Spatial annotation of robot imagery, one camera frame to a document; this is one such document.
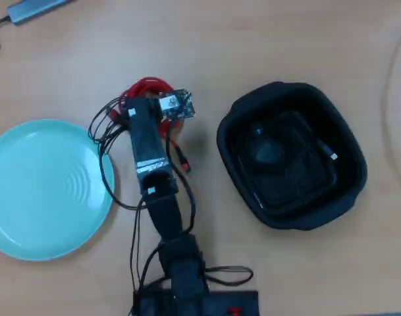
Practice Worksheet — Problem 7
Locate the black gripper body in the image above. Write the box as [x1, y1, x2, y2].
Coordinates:
[125, 96, 164, 132]

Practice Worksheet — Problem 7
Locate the red charging cable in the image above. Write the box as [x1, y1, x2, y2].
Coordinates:
[109, 76, 192, 174]

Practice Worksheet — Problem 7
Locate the black charging cable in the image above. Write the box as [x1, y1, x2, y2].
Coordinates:
[236, 111, 340, 212]

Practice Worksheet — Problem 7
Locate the black bowl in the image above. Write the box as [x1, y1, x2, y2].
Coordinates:
[216, 81, 369, 232]

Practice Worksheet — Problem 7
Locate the light teal plate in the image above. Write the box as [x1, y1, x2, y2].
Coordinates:
[0, 118, 117, 262]

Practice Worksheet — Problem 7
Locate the grey USB hub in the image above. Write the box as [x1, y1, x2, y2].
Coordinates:
[7, 0, 76, 26]

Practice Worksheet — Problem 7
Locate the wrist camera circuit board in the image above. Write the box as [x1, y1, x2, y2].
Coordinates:
[158, 88, 198, 121]

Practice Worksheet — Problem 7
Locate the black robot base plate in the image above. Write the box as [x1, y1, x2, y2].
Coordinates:
[132, 288, 261, 316]

